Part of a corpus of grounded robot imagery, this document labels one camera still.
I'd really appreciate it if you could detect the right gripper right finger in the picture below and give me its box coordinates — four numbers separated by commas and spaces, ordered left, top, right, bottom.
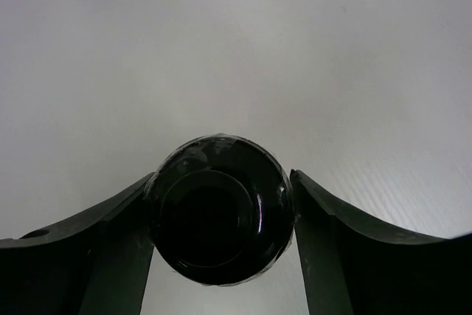
290, 170, 471, 314

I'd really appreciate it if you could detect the black cap white grinder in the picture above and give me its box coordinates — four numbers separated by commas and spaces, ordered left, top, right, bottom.
145, 134, 296, 286

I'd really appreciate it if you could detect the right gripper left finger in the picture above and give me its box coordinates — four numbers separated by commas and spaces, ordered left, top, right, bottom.
1, 176, 153, 314

